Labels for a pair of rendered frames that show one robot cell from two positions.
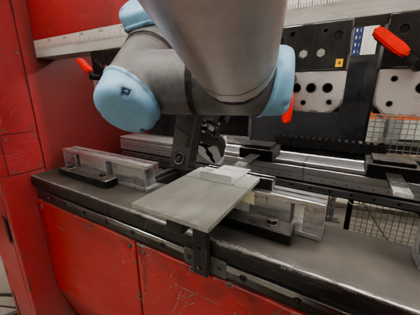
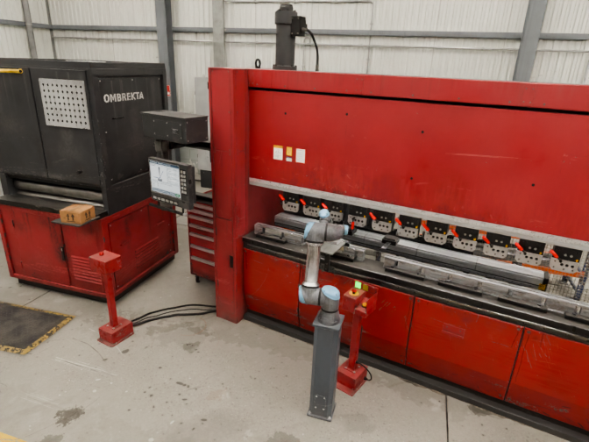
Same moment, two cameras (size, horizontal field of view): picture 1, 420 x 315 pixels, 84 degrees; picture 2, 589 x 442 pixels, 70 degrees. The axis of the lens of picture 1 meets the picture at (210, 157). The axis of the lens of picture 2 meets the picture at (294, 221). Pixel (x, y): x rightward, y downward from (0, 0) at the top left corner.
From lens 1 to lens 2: 2.82 m
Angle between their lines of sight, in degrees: 5
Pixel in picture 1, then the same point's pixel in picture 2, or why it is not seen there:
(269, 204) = (348, 251)
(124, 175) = (290, 238)
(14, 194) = (237, 245)
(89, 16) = (285, 180)
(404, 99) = (377, 226)
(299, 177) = (362, 242)
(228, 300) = (334, 279)
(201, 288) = (325, 277)
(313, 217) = (360, 254)
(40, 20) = (256, 171)
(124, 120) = not seen: hidden behind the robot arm
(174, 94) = not seen: hidden behind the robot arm
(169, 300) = not seen: hidden behind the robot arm
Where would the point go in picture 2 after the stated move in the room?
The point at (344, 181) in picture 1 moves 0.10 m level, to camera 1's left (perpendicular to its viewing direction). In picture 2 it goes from (377, 244) to (365, 244)
